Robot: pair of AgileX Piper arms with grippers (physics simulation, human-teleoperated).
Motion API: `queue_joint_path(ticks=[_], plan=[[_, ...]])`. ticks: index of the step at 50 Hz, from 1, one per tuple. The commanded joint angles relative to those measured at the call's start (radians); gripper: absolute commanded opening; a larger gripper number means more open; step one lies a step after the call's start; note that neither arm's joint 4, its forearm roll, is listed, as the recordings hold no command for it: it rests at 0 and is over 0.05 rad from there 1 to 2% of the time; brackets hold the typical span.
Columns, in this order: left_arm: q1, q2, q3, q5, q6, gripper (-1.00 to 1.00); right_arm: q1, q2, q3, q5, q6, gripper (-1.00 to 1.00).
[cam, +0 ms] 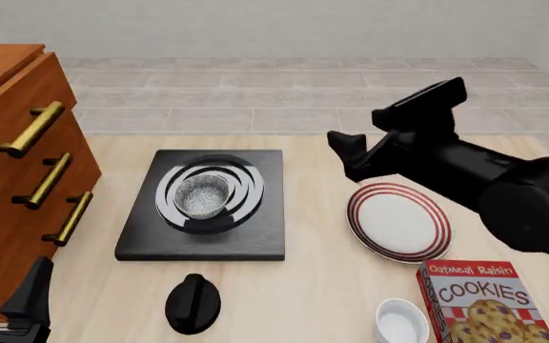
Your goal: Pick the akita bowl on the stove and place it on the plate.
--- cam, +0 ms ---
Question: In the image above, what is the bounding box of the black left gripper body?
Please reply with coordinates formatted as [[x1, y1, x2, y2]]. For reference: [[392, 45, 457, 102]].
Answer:
[[0, 313, 52, 343]]

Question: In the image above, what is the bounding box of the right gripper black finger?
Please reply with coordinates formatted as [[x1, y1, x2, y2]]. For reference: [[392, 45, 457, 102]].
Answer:
[[327, 130, 371, 170]]

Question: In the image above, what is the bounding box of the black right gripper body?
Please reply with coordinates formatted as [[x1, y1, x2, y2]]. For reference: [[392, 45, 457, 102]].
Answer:
[[347, 129, 447, 183]]

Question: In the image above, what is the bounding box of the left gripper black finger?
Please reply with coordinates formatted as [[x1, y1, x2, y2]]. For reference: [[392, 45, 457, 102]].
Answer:
[[0, 254, 55, 331]]

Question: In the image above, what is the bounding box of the white plate with red rings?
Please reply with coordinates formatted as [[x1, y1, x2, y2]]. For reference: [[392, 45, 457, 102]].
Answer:
[[346, 181, 453, 265]]

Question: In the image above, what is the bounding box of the flat black stove plate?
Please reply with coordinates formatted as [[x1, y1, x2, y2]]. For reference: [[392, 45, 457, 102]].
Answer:
[[114, 149, 288, 263]]

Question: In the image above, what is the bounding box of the black patterned bowl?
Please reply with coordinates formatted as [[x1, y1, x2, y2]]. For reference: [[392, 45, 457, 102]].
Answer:
[[173, 173, 233, 220]]

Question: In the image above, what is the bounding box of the round black stove knob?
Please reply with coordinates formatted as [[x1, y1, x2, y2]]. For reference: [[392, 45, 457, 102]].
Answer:
[[164, 272, 222, 335]]

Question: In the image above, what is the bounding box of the oatmeal raisin cookies box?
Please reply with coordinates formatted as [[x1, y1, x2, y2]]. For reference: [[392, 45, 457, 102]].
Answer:
[[415, 258, 549, 343]]

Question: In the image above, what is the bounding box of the small white ramekin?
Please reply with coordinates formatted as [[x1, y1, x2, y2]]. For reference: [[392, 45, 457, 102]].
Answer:
[[374, 297, 432, 343]]

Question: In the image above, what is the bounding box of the long brass drawer handle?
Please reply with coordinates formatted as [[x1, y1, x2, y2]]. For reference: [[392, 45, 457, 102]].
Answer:
[[0, 100, 66, 160]]

